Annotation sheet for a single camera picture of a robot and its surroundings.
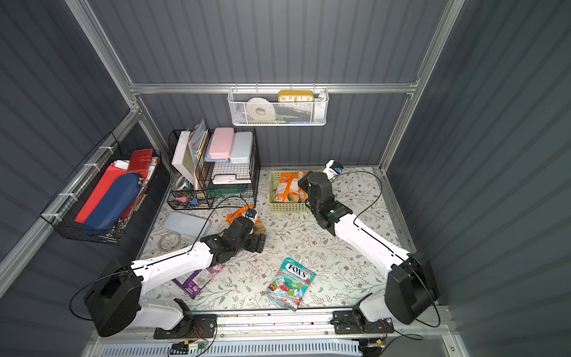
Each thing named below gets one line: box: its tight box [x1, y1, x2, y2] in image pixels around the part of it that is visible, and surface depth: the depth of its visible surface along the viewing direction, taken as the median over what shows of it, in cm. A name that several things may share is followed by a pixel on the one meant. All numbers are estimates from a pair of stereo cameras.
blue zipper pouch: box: [82, 173, 143, 235], surface depth 70 cm
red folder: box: [74, 162, 129, 224], surface depth 74 cm
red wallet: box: [127, 148, 154, 173], surface depth 80 cm
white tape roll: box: [246, 97, 276, 121], surface depth 86 cm
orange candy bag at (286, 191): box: [274, 172, 300, 204], surface depth 107 cm
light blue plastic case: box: [163, 211, 211, 238], surface depth 101 cm
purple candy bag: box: [171, 263, 224, 300], surface depth 82 cm
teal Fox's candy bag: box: [266, 257, 317, 313], surface depth 82 cm
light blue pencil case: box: [228, 130, 254, 164], surface depth 98 cm
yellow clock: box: [278, 89, 315, 103], surface depth 90 cm
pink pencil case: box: [208, 127, 235, 160], surface depth 97 cm
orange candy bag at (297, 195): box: [286, 169, 309, 204], surface depth 104 cm
